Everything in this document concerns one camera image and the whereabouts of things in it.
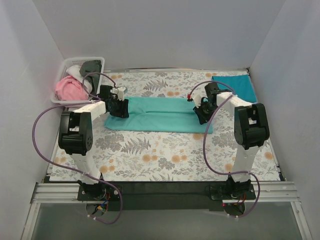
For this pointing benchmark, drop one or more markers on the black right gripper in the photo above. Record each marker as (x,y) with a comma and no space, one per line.
(202,113)

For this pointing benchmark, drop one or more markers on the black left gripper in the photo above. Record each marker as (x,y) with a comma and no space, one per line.
(120,109)

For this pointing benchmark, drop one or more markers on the mint green t shirt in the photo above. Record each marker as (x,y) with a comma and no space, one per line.
(158,114)

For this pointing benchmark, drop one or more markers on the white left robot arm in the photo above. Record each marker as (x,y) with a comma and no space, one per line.
(76,135)

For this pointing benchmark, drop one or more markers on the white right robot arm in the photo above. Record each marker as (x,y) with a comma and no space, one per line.
(251,129)

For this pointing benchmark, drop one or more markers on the folded teal t shirt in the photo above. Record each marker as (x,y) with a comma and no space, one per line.
(241,84)

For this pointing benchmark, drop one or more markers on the dark grey t shirt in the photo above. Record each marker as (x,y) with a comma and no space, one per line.
(91,82)

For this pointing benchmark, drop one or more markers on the pink t shirt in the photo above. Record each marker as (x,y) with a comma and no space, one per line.
(69,89)

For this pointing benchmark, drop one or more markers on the white t shirt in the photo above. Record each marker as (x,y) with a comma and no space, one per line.
(74,71)

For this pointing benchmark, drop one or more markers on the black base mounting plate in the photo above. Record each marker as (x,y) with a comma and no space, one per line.
(162,195)

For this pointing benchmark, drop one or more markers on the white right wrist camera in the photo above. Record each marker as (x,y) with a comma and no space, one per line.
(196,98)

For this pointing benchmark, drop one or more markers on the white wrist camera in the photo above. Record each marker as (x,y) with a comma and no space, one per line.
(119,92)
(196,98)

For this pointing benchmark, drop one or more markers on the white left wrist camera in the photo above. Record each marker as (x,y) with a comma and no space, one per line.
(119,92)

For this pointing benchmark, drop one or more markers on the aluminium frame rail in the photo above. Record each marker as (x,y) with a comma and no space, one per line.
(55,193)

